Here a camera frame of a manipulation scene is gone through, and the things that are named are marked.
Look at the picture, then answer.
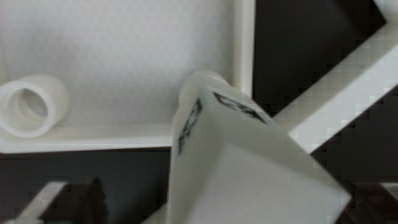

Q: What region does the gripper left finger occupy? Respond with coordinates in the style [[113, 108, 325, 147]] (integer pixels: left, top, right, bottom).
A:
[[10, 179, 108, 224]]

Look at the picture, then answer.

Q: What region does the white front fence bar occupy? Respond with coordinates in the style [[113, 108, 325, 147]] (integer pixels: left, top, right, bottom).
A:
[[273, 24, 398, 153]]

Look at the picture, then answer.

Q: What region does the white desk top tray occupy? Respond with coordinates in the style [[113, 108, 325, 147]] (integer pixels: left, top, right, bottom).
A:
[[0, 0, 256, 153]]

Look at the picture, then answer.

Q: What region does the white desk leg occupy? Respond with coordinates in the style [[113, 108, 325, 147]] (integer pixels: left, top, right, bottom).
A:
[[165, 71, 350, 224]]

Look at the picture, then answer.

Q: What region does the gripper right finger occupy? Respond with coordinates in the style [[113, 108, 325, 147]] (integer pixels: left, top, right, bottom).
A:
[[336, 183, 398, 224]]

